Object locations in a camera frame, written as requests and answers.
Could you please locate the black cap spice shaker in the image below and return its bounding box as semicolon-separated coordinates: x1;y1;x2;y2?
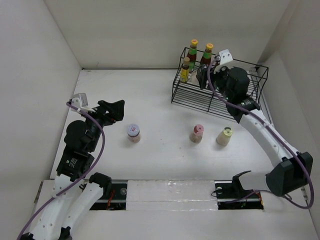
191;73;202;86

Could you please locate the pink cap spice jar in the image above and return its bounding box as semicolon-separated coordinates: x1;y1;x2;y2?
189;124;204;144

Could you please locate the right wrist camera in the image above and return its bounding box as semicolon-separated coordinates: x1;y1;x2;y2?
215;49;234;66

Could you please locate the white lid glass jar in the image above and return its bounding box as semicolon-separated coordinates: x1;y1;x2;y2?
126;123;141;143

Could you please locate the small yellow label bottle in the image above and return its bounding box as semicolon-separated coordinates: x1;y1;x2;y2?
179;57;190;83

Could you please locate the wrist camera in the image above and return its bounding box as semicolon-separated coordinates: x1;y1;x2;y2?
70;93;89;109
215;49;234;66

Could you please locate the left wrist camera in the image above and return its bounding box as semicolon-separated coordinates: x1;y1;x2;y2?
70;93;89;109

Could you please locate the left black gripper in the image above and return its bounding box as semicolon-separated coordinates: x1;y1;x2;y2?
81;99;125;151

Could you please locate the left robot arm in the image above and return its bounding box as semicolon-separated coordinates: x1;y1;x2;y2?
17;94;125;240

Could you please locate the green label sauce bottle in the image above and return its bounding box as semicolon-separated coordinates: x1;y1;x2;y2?
187;39;198;73
199;43;214;67

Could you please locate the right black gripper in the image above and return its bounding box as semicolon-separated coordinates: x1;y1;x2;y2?
196;63;233;101

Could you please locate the yellow cap spice jar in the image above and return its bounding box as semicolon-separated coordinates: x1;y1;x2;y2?
216;126;233;146

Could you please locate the black wire rack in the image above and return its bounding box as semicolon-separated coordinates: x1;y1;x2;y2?
171;47;270;122

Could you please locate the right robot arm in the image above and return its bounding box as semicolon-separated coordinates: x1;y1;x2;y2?
196;64;315;201

